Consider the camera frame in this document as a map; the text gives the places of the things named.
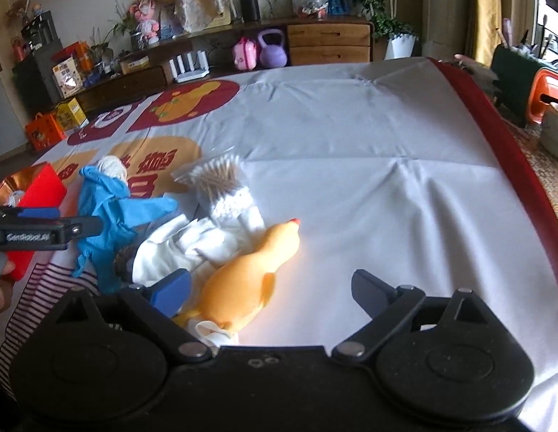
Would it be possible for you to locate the black coffee machine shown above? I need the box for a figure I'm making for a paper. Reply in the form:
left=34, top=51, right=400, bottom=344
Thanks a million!
left=21, top=11, right=59, bottom=53

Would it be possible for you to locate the orange gift box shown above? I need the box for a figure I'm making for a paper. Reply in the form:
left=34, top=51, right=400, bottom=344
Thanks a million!
left=26, top=112, right=66, bottom=150

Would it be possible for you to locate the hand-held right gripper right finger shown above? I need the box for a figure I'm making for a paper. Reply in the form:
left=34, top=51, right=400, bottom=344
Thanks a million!
left=331, top=269, right=492, bottom=361

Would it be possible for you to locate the blue rubber glove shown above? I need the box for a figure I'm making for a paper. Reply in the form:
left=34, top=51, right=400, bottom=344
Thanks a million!
left=73, top=166, right=179, bottom=295

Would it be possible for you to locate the dark brown fuzzy ball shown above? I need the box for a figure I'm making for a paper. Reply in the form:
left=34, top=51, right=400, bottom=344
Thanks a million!
left=114, top=247, right=136, bottom=280

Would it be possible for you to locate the pink plush doll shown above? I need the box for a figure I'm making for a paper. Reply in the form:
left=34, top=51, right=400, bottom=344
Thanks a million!
left=129, top=0, right=162, bottom=39

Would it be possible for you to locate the brown cardboard box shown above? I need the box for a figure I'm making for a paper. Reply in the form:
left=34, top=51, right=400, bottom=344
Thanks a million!
left=119, top=53, right=152, bottom=75

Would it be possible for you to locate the grey bucket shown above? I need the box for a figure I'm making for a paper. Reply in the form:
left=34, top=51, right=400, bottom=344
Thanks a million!
left=541, top=103, right=558, bottom=159

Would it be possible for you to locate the pink toy case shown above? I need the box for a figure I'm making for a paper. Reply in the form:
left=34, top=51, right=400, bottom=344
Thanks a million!
left=232, top=38, right=261, bottom=71

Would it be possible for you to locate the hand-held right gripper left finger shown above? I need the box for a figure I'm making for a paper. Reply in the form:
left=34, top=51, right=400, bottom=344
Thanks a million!
left=54, top=269, right=214, bottom=363

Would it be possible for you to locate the printed white tablecloth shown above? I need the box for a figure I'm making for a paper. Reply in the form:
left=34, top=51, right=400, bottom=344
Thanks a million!
left=0, top=56, right=553, bottom=415

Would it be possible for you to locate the bag of cotton swabs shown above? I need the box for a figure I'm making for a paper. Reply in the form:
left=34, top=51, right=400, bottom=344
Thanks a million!
left=171, top=152, right=244, bottom=199

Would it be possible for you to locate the red storage box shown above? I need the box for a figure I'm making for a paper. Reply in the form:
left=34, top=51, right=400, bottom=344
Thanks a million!
left=0, top=163, right=67, bottom=280

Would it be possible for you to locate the yellow carton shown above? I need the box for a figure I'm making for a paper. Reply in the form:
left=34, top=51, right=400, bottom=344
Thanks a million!
left=53, top=98, right=89, bottom=129

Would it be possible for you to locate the person's left hand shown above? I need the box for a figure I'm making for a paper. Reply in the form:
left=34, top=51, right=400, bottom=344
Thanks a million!
left=0, top=261, right=16, bottom=343

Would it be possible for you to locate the yellow rubber chicken toy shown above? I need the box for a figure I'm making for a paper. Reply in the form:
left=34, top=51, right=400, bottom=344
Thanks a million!
left=172, top=217, right=302, bottom=330

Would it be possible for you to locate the yellow curtain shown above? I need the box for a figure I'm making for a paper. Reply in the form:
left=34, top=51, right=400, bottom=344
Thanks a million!
left=467, top=0, right=503, bottom=67

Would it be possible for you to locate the potted plant in white pot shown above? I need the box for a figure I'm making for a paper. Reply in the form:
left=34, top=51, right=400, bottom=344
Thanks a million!
left=336, top=0, right=420, bottom=60

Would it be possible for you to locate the purple kettlebell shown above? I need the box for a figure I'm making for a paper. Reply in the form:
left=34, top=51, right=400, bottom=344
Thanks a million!
left=257, top=29, right=289, bottom=68

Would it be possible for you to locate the wooden media cabinet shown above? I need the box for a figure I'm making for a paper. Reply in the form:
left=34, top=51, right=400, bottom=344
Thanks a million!
left=58, top=15, right=375, bottom=114

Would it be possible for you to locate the white gauze ball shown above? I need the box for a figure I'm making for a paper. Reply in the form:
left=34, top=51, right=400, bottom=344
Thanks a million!
left=96, top=155, right=127, bottom=181

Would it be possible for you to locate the white router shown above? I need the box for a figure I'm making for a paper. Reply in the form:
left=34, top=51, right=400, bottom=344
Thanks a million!
left=168, top=51, right=211, bottom=84

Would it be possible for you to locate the black speaker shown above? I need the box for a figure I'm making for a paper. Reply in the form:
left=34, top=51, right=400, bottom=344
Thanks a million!
left=239, top=0, right=261, bottom=23

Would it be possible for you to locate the white printed box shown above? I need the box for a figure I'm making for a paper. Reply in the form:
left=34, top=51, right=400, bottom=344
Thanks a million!
left=52, top=56, right=82, bottom=98

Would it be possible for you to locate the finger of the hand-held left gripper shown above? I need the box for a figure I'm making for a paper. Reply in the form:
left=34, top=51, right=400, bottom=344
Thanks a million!
left=0, top=206, right=62, bottom=221
left=58, top=215, right=103, bottom=240

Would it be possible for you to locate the orange plastic stool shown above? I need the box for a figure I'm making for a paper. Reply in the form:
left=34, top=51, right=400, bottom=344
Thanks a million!
left=526, top=69, right=558, bottom=127

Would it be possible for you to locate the orange gift bag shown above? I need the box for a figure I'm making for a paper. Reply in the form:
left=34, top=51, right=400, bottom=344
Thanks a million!
left=53, top=41, right=93, bottom=73

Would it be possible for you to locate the plant in dark pot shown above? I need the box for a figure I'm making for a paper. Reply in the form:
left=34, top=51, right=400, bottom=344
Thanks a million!
left=87, top=2, right=147, bottom=52

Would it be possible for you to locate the dark green cabinet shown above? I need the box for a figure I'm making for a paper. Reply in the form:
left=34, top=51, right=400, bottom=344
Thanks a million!
left=490, top=44, right=550, bottom=120

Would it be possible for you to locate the black cabinet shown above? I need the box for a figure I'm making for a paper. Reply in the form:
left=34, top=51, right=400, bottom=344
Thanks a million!
left=12, top=38, right=64, bottom=109

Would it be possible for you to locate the small white cloth piece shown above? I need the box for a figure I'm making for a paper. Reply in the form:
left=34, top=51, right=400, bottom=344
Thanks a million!
left=195, top=320, right=240, bottom=348

